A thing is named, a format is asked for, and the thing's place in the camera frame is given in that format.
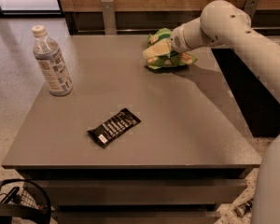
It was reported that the clear plastic water bottle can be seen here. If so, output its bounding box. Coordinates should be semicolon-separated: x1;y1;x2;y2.
32;25;73;96

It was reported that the black rxbar chocolate bar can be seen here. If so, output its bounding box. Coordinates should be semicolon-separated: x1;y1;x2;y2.
87;108;141;148

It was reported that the black wire basket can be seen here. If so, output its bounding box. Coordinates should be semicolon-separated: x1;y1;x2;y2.
0;178;51;224

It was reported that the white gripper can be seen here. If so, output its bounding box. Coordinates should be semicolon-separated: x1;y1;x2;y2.
143;18;215;59

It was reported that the left metal bracket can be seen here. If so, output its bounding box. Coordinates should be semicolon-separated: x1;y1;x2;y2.
101;0;118;35

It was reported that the metal bracket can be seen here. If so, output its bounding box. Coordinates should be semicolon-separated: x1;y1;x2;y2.
244;0;260;18
101;0;118;35

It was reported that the grey drawer cabinet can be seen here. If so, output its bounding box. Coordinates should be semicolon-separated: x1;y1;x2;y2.
3;35;260;224

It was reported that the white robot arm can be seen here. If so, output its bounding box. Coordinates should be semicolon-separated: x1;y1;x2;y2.
143;0;280;224

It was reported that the right metal bracket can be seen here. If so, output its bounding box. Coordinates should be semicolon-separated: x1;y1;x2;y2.
244;0;260;18

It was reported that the white power strip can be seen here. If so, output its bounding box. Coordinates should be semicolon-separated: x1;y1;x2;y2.
234;200;253;217

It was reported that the green rice chip bag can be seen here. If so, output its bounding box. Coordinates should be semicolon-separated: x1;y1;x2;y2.
146;28;197;70

